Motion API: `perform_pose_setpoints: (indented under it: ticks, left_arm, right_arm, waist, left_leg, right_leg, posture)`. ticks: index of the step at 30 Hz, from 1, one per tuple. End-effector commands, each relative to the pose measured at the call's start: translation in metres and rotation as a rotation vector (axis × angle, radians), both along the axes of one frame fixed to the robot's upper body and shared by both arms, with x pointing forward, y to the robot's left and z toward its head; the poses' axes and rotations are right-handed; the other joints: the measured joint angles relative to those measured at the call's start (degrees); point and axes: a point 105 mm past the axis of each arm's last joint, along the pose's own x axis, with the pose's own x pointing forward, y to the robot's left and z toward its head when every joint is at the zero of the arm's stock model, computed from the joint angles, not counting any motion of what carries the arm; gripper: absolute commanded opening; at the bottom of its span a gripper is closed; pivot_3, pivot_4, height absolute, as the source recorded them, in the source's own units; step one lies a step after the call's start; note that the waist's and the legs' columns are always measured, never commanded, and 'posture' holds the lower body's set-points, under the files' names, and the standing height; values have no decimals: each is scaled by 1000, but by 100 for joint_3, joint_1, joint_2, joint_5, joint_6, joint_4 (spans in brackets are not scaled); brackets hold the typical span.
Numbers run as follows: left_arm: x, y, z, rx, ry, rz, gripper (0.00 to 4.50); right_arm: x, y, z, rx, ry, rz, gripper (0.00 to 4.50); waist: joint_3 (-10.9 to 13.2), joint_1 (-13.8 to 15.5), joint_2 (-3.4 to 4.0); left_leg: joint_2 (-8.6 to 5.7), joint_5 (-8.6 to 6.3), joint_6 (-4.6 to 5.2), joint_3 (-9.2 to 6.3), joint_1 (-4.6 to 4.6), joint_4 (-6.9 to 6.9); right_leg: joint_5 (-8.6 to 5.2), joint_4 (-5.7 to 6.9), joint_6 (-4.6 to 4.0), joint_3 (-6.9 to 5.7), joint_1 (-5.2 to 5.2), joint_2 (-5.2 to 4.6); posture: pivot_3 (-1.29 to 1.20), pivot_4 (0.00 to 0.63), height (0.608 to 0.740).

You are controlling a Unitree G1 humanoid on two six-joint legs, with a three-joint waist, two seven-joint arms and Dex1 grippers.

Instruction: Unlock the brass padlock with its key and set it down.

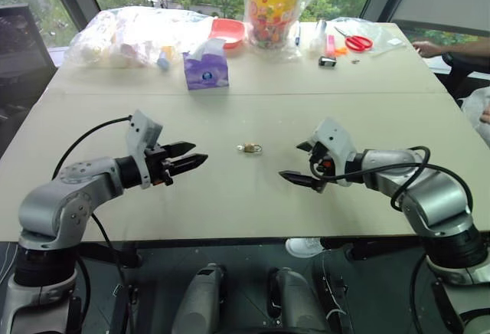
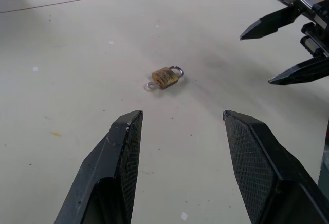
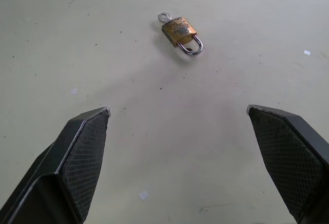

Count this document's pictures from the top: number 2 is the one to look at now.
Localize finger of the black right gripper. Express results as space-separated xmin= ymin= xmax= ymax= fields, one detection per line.
xmin=239 ymin=4 xmax=304 ymax=41
xmin=268 ymin=55 xmax=329 ymax=86

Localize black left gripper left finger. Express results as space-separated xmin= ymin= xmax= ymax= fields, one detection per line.
xmin=53 ymin=109 xmax=144 ymax=224

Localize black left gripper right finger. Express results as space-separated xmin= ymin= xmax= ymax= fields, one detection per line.
xmin=222 ymin=109 xmax=329 ymax=224

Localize silver key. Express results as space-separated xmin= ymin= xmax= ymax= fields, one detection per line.
xmin=144 ymin=80 xmax=161 ymax=92

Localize brass padlock with steel shackle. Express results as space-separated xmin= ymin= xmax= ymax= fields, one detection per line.
xmin=151 ymin=65 xmax=185 ymax=90

